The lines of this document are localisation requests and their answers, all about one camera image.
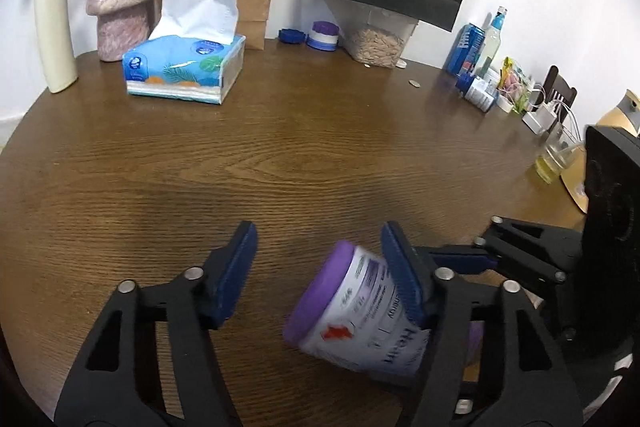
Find purple supplement jar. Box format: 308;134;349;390
282;239;484;383

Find glass with yellow liquid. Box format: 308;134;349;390
534;122;582;184

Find white charger block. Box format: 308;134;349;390
522;100;562;135

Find white blue pill bottle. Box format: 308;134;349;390
456;74;498;113

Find colourful snack packets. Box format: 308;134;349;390
498;56;535;114

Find dark wooden chair back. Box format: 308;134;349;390
542;65;577;122

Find blue drink can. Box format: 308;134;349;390
445;23;485;76

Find blue tissue box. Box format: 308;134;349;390
122;0;246;105

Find clear container with seeds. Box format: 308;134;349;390
326;0;419;69

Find clear glass bottle blue cap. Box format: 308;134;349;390
473;6;508;78

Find small purple white jar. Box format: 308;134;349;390
306;20;340;52

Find blue jar lid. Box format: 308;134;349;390
278;28;307;44

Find cream thermos bottle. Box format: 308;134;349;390
34;0;78;93

